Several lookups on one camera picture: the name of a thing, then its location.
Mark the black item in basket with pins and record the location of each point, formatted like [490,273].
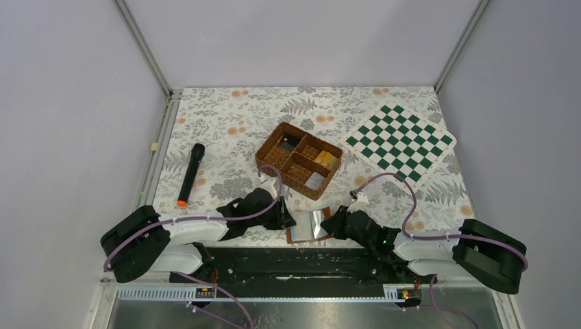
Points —
[289,143]

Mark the yellow block in basket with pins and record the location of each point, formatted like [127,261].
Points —
[326,159]

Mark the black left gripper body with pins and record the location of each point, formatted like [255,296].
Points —
[279,215]

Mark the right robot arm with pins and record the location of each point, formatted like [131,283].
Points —
[474,250]

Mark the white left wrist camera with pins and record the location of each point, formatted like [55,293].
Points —
[270,185]

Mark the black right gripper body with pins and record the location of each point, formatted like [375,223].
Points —
[336,223]

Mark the green white chessboard mat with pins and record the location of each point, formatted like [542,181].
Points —
[396,140]

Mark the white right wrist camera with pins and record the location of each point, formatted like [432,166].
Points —
[359,201]

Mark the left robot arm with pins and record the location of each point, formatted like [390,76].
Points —
[145,241]

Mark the grey card in basket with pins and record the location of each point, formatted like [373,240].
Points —
[315,181]

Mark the floral patterned table mat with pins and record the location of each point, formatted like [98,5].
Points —
[232,123]

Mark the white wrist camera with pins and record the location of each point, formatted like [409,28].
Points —
[270,185]
[359,201]

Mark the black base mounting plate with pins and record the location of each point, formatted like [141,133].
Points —
[304,272]

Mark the brown woven divided basket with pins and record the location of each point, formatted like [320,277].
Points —
[298,165]

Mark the black microphone orange end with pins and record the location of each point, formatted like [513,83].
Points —
[196,155]

